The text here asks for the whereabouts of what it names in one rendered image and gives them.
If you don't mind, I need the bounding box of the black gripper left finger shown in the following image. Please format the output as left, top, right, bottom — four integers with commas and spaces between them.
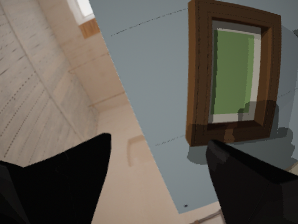
0, 132, 112, 224

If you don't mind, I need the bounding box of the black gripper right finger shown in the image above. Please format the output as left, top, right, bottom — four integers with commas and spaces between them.
206, 139, 298, 224

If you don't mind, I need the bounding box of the brown wooden picture frame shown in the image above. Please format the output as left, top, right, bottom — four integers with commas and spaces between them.
185, 0, 282, 147

